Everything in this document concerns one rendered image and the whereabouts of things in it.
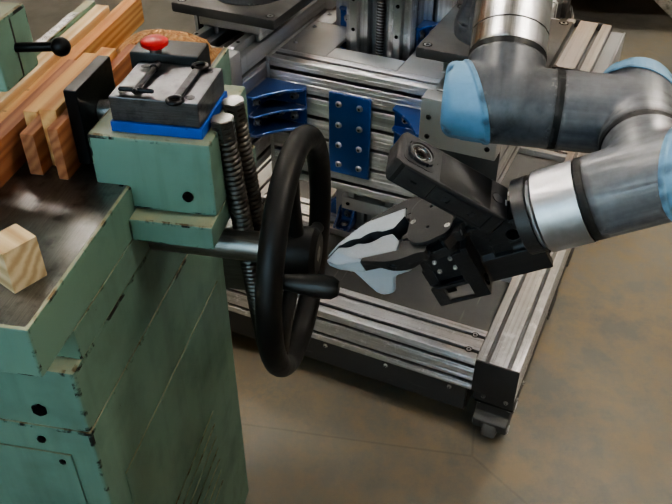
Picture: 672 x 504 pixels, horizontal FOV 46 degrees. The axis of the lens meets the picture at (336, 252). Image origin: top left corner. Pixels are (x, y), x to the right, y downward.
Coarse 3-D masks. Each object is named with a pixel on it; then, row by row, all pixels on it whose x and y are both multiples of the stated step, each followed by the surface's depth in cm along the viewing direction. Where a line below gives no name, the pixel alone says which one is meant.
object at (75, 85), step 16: (96, 64) 88; (80, 80) 85; (96, 80) 87; (112, 80) 91; (64, 96) 83; (80, 96) 84; (96, 96) 88; (80, 112) 84; (96, 112) 88; (80, 128) 86; (80, 144) 87; (80, 160) 88
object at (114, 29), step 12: (132, 0) 118; (120, 12) 114; (132, 12) 117; (108, 24) 111; (120, 24) 114; (132, 24) 118; (84, 36) 108; (96, 36) 108; (108, 36) 111; (120, 36) 114; (72, 48) 104; (84, 48) 104; (96, 48) 108; (60, 60) 102; (48, 72) 99
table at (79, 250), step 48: (0, 192) 85; (48, 192) 85; (96, 192) 85; (48, 240) 78; (96, 240) 79; (144, 240) 88; (192, 240) 86; (0, 288) 72; (48, 288) 72; (96, 288) 80; (0, 336) 69; (48, 336) 72
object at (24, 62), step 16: (0, 16) 79; (16, 16) 81; (0, 32) 79; (16, 32) 81; (0, 48) 79; (0, 64) 80; (16, 64) 82; (32, 64) 85; (0, 80) 80; (16, 80) 82
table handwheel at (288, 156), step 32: (288, 160) 80; (320, 160) 95; (288, 192) 79; (320, 192) 100; (288, 224) 78; (320, 224) 102; (224, 256) 92; (256, 256) 91; (288, 256) 89; (320, 256) 92; (256, 288) 78; (256, 320) 80; (288, 320) 89; (288, 352) 89
